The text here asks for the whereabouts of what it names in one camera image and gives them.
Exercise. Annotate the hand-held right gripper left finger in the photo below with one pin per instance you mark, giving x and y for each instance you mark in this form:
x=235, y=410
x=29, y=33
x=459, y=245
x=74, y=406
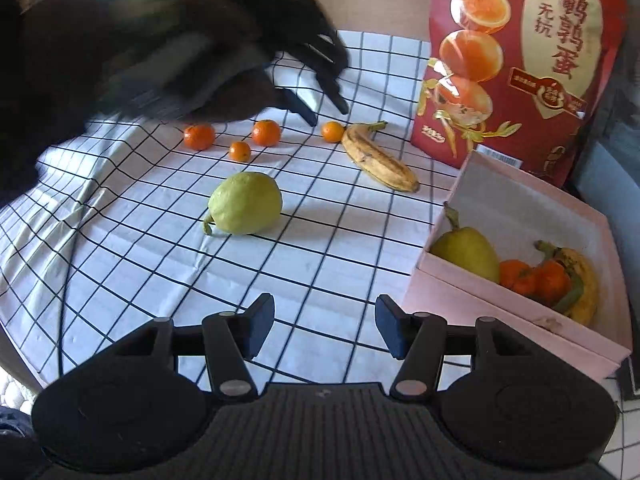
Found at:
x=260, y=326

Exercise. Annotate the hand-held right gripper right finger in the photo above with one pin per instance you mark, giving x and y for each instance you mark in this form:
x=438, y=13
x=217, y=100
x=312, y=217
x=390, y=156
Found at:
x=391, y=326

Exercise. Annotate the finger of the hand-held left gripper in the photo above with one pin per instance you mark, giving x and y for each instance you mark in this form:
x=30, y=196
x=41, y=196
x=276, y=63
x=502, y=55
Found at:
x=297, y=106
x=327, y=55

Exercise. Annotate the small tangerine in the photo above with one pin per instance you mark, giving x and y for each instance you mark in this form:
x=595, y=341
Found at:
x=239, y=151

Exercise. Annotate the brown-spotted banana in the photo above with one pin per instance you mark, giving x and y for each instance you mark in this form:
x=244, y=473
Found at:
x=380, y=161

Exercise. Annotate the pink cardboard box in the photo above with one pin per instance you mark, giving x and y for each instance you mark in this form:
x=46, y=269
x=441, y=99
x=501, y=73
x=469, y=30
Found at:
x=500, y=322

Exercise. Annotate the large leafy tangerine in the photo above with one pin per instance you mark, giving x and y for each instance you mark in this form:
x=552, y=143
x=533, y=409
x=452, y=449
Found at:
x=552, y=280

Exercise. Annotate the yellow banana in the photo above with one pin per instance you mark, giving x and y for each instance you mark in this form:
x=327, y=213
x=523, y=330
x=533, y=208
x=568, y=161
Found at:
x=586, y=287

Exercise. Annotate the white black-checked tablecloth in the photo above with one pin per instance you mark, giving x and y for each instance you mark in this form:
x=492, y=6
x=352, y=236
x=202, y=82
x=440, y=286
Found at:
x=325, y=245

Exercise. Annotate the red printed snack bag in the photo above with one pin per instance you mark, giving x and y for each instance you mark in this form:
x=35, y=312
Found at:
x=505, y=110

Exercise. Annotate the dark cloth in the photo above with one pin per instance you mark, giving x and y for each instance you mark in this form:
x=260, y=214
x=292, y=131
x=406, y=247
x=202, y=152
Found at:
x=20, y=445

